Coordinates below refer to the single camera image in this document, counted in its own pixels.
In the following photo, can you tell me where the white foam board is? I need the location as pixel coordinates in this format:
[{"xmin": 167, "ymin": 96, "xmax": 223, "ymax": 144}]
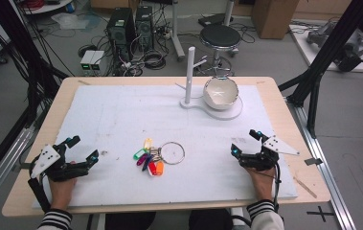
[{"xmin": 32, "ymin": 83, "xmax": 299, "ymax": 211}]

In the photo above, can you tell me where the round white table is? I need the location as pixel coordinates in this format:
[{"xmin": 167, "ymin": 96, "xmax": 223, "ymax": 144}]
[{"xmin": 18, "ymin": 0, "xmax": 76, "ymax": 15}]

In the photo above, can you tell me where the black metal frame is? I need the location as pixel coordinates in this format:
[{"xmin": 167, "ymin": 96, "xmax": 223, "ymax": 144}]
[
  {"xmin": 278, "ymin": 0, "xmax": 363, "ymax": 139},
  {"xmin": 0, "ymin": 0, "xmax": 70, "ymax": 193}
]

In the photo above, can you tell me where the grey tape piece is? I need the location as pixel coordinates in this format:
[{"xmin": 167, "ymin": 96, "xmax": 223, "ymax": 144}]
[{"xmin": 304, "ymin": 157, "xmax": 325, "ymax": 167}]

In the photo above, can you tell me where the black tape cross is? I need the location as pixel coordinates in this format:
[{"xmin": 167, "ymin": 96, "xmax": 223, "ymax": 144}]
[{"xmin": 306, "ymin": 205, "xmax": 335, "ymax": 223}]

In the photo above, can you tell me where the person's right hand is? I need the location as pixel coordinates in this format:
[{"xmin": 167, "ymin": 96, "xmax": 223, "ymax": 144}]
[{"xmin": 245, "ymin": 165, "xmax": 278, "ymax": 203}]

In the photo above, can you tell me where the slim black computer tower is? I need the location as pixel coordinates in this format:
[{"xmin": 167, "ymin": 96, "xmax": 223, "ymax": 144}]
[{"xmin": 135, "ymin": 5, "xmax": 155, "ymax": 52}]

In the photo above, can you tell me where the white floor board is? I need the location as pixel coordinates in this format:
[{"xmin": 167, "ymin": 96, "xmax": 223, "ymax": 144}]
[{"xmin": 288, "ymin": 23, "xmax": 363, "ymax": 75}]

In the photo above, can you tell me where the white bowl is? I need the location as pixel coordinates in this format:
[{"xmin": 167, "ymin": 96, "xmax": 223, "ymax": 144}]
[{"xmin": 202, "ymin": 76, "xmax": 239, "ymax": 111}]

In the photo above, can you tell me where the white metal stand leg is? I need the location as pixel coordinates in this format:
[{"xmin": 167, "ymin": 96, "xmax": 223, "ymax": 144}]
[{"xmin": 170, "ymin": 0, "xmax": 187, "ymax": 62}]

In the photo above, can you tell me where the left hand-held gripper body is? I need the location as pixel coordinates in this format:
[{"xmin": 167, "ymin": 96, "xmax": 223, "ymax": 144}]
[{"xmin": 29, "ymin": 143, "xmax": 91, "ymax": 183}]

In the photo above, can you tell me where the cardboard box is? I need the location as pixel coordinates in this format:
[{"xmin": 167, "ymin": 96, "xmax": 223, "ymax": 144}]
[{"xmin": 251, "ymin": 0, "xmax": 300, "ymax": 40}]

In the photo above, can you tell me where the black flat device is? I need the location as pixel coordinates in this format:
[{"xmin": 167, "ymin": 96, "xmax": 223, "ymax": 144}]
[{"xmin": 197, "ymin": 12, "xmax": 235, "ymax": 28}]

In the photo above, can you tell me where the white power supply box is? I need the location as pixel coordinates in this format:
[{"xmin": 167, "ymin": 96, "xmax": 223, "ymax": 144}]
[
  {"xmin": 89, "ymin": 50, "xmax": 105, "ymax": 72},
  {"xmin": 79, "ymin": 50, "xmax": 96, "ymax": 72}
]

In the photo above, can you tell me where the aluminium rail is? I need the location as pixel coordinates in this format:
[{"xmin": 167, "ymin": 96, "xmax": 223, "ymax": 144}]
[
  {"xmin": 285, "ymin": 95, "xmax": 358, "ymax": 230},
  {"xmin": 0, "ymin": 126, "xmax": 37, "ymax": 219}
]

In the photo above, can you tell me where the key ring with coloured tags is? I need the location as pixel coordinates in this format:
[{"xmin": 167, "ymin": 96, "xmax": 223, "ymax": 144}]
[{"xmin": 132, "ymin": 137, "xmax": 187, "ymax": 177}]

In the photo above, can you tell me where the person's right leg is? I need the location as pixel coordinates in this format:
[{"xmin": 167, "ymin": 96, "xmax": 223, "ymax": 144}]
[{"xmin": 188, "ymin": 208, "xmax": 234, "ymax": 230}]

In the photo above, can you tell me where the clear plastic sheet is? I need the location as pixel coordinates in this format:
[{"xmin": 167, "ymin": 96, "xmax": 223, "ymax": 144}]
[{"xmin": 50, "ymin": 12, "xmax": 91, "ymax": 31}]

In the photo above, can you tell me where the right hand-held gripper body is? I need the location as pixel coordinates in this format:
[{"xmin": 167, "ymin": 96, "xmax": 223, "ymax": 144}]
[{"xmin": 238, "ymin": 134, "xmax": 301, "ymax": 173}]

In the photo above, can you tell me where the grey robot device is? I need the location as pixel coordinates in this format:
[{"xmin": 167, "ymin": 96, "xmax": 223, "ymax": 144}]
[{"xmin": 306, "ymin": 20, "xmax": 363, "ymax": 73}]

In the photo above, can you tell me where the person's left leg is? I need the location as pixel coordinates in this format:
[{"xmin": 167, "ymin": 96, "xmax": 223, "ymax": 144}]
[{"xmin": 104, "ymin": 211, "xmax": 157, "ymax": 230}]

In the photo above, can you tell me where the large black computer tower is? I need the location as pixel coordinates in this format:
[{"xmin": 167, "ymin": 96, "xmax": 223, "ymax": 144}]
[{"xmin": 106, "ymin": 7, "xmax": 137, "ymax": 62}]

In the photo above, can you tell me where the person's leg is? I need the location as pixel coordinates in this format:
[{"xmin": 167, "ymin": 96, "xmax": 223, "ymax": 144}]
[
  {"xmin": 104, "ymin": 211, "xmax": 157, "ymax": 230},
  {"xmin": 188, "ymin": 208, "xmax": 234, "ymax": 230}
]

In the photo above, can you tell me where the white pole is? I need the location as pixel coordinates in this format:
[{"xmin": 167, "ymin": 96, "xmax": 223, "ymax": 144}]
[{"xmin": 222, "ymin": 0, "xmax": 236, "ymax": 27}]

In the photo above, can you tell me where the coil of black cables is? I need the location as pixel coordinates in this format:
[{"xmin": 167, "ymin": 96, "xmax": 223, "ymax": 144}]
[{"xmin": 143, "ymin": 50, "xmax": 168, "ymax": 71}]

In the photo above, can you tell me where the white stand with pole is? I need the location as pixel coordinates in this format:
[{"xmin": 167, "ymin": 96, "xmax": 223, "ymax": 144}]
[{"xmin": 174, "ymin": 46, "xmax": 244, "ymax": 122}]

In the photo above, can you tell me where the thin wooden strip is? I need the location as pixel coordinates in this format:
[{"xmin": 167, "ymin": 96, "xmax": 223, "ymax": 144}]
[{"xmin": 293, "ymin": 176, "xmax": 319, "ymax": 199}]

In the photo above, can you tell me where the person's left hand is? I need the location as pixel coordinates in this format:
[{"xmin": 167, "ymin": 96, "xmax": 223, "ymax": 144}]
[{"xmin": 47, "ymin": 161, "xmax": 79, "ymax": 212}]

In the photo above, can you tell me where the black round stool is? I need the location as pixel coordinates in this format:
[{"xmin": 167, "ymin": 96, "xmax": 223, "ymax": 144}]
[{"xmin": 199, "ymin": 24, "xmax": 242, "ymax": 77}]

